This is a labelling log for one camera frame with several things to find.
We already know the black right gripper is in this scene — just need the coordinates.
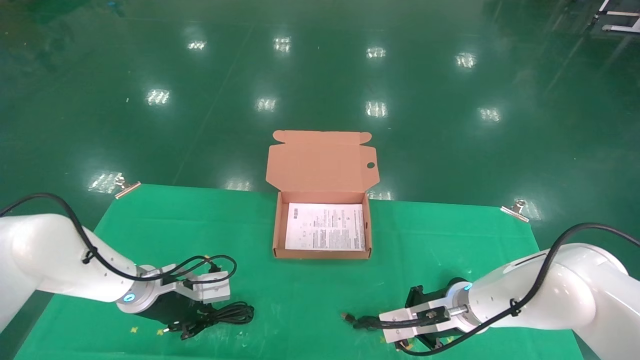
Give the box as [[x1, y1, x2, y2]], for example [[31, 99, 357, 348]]
[[395, 277, 472, 353]]

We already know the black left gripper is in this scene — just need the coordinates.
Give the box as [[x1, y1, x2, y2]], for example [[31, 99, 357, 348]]
[[137, 294, 212, 342]]

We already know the open brown cardboard box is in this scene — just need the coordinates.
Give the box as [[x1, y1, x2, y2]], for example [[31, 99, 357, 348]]
[[265, 130, 381, 260]]

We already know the green table cloth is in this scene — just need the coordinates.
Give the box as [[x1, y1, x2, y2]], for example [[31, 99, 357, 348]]
[[14, 183, 586, 360]]

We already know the white printed instruction sheet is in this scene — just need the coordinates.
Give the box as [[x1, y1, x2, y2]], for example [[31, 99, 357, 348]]
[[285, 202, 367, 252]]

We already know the metal binder clip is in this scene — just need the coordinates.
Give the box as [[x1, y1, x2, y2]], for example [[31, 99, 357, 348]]
[[114, 175, 142, 200], [500, 199, 531, 223]]

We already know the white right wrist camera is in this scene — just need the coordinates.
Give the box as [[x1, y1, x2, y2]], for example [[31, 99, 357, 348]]
[[378, 299, 468, 345]]

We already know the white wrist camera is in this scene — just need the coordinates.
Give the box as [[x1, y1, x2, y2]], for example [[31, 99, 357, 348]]
[[378, 299, 468, 345], [142, 267, 232, 303]]

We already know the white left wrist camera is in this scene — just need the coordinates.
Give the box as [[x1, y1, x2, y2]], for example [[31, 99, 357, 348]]
[[142, 267, 232, 303]]

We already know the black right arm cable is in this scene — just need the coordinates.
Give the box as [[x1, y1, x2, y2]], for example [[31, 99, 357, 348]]
[[395, 222, 640, 357]]

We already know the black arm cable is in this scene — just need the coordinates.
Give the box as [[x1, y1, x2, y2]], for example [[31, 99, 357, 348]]
[[395, 222, 640, 357], [0, 193, 238, 292]]

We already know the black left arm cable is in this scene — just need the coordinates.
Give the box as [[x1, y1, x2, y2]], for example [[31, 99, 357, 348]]
[[0, 193, 238, 292]]

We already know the white metal frame base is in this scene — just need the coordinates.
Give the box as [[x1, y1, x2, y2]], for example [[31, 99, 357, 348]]
[[592, 0, 640, 34]]

